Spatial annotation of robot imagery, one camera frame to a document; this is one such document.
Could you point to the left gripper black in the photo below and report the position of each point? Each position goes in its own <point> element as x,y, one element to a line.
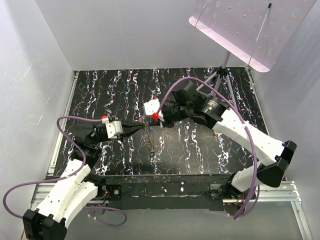
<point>128,129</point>

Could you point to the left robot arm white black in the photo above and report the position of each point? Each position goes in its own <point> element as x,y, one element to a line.
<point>77,185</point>

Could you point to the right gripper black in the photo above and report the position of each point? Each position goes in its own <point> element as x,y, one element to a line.
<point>165,124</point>

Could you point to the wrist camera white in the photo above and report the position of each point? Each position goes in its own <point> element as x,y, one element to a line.
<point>113,128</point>
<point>150,111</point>

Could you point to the purple music stand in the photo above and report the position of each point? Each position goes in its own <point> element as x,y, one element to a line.
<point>261,33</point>

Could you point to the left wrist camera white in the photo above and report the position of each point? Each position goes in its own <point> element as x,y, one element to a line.
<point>113,128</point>

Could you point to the metal key organizer disc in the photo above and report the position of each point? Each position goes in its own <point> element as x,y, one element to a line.
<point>148,141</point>

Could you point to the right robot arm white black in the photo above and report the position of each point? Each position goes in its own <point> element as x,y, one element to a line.
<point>272,156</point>

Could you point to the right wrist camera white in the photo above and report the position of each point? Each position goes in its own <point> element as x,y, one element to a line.
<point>150,111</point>

